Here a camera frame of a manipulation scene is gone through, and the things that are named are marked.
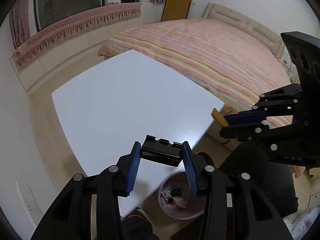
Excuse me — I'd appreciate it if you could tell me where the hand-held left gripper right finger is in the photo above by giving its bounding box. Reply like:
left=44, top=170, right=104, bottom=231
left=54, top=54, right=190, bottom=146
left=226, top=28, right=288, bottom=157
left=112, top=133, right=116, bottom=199
left=182, top=141, right=294, bottom=240

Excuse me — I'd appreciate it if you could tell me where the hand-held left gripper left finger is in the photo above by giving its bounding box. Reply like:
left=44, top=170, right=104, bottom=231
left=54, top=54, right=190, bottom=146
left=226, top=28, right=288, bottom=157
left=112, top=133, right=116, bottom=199
left=31, top=141, right=142, bottom=240

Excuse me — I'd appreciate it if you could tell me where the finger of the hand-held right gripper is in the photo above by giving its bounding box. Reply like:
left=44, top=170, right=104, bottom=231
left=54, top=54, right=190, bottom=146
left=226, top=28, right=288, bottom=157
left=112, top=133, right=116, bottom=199
left=223, top=84, right=304, bottom=127
left=219, top=120, right=310, bottom=148

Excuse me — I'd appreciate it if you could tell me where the black plastic piece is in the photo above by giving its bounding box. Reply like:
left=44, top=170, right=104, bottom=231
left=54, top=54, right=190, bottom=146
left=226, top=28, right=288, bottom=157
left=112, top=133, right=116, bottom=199
left=140, top=135, right=183, bottom=167

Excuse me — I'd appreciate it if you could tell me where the pink waste bin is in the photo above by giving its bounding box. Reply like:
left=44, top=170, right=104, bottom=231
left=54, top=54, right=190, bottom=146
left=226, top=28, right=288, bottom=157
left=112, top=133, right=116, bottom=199
left=158, top=170, right=207, bottom=218

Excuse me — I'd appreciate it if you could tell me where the white nightstand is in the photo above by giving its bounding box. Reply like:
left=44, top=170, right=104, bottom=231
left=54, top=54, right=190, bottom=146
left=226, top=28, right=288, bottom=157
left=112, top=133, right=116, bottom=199
left=281, top=46, right=302, bottom=83

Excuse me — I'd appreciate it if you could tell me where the person's left leg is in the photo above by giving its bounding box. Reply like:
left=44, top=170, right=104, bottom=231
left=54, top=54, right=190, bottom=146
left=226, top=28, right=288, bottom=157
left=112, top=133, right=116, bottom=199
left=121, top=216, right=160, bottom=240

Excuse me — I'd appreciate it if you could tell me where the white table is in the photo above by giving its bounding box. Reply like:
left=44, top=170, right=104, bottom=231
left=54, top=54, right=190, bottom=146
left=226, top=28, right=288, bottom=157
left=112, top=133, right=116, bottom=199
left=51, top=49, right=225, bottom=218

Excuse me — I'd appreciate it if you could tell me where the bed with striped cover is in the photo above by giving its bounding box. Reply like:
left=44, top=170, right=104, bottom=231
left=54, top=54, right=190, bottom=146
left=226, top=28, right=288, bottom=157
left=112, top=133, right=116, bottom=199
left=97, top=18, right=297, bottom=130

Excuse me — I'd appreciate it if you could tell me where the white drawer cabinet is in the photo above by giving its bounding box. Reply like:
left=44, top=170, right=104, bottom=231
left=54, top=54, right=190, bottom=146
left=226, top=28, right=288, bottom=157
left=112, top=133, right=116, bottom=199
left=308, top=167, right=320, bottom=210

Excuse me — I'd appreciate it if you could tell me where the beige padded headboard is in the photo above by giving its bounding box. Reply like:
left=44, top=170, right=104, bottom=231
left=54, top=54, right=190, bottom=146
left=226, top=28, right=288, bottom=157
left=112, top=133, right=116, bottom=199
left=202, top=3, right=285, bottom=57

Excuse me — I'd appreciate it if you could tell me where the floral cloth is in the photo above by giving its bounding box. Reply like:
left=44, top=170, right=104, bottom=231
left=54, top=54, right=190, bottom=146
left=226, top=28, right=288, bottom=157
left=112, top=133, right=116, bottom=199
left=282, top=207, right=320, bottom=240

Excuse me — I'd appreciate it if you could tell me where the brown board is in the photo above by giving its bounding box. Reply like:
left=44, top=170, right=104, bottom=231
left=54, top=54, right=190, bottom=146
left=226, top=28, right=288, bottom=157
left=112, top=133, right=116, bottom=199
left=161, top=0, right=192, bottom=22

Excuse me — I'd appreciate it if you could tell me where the white window bench cabinet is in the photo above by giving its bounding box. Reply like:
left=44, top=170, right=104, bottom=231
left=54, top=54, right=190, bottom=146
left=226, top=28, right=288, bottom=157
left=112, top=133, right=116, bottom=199
left=10, top=2, right=165, bottom=94

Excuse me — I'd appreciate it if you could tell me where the pink frilled bench cushion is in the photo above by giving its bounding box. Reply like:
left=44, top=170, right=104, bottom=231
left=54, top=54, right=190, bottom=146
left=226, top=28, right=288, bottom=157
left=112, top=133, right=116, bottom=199
left=14, top=2, right=143, bottom=67

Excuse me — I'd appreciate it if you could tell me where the large dark window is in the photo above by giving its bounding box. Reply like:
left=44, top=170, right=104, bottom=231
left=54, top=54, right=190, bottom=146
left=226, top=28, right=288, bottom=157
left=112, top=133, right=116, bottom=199
left=34, top=0, right=107, bottom=32

